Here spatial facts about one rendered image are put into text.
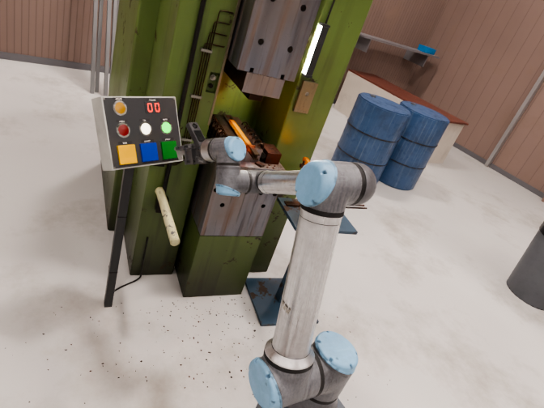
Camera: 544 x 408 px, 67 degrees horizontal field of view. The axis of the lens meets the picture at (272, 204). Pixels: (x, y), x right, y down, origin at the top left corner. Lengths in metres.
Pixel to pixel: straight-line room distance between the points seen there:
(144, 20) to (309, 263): 1.70
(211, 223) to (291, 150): 0.63
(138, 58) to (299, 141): 0.99
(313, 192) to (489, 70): 7.74
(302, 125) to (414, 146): 2.90
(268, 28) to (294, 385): 1.43
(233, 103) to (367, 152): 2.40
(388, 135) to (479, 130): 4.08
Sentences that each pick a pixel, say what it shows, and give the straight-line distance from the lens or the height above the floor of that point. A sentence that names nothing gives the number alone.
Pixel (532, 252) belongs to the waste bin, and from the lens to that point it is 4.28.
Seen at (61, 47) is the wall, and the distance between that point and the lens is 5.89.
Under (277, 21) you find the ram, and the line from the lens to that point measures 1.95.
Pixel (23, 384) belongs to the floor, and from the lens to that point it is 2.19.
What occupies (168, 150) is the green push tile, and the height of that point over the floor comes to 1.01.
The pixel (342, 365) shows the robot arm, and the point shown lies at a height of 0.87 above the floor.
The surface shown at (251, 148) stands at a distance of 2.07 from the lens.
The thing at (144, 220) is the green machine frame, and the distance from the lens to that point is 2.39.
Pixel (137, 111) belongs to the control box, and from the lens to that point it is 1.77.
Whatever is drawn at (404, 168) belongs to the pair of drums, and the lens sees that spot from 5.19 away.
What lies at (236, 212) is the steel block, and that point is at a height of 0.63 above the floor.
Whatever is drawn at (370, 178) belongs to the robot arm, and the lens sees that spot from 1.09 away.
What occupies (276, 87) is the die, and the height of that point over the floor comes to 1.33.
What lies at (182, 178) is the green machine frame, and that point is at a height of 0.70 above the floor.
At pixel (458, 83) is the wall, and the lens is 8.85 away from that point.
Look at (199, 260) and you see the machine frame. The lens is 2.39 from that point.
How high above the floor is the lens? 1.79
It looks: 28 degrees down
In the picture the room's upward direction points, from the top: 20 degrees clockwise
